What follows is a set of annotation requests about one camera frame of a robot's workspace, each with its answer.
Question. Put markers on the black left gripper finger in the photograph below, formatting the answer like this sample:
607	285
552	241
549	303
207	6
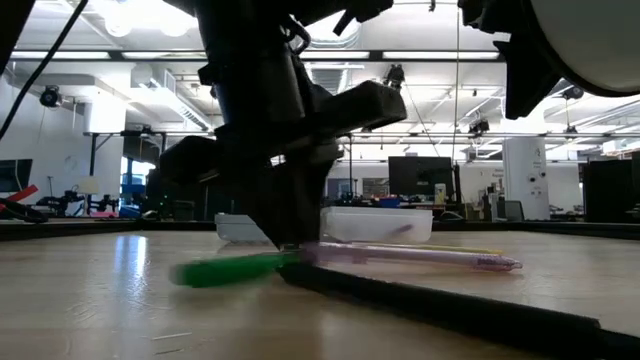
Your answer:
270	210
310	200

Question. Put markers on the grey translucent supply box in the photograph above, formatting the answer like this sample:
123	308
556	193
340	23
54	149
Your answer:
375	225

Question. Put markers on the green marker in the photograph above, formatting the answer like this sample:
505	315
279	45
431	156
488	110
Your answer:
230	269

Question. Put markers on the clear purple pen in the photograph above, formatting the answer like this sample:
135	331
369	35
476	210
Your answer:
425	255

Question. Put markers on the black click pen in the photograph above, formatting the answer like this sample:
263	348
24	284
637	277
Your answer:
450	310

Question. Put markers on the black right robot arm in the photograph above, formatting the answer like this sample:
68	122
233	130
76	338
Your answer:
530	75

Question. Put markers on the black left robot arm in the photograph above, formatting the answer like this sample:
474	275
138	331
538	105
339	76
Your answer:
250	50

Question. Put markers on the black computer monitor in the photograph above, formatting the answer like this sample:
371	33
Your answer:
420	175

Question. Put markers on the white round column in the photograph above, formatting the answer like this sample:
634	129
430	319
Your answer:
525	175

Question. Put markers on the red strip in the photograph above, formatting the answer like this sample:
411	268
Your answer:
22	193

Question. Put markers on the black cabinet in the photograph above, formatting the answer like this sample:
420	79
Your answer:
610	190

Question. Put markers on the black aluminium table frame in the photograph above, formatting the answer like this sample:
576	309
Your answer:
75	227

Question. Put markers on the black ceiling camera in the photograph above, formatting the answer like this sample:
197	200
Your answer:
50	96

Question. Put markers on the dark wall screen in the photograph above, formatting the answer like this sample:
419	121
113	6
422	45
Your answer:
15	175

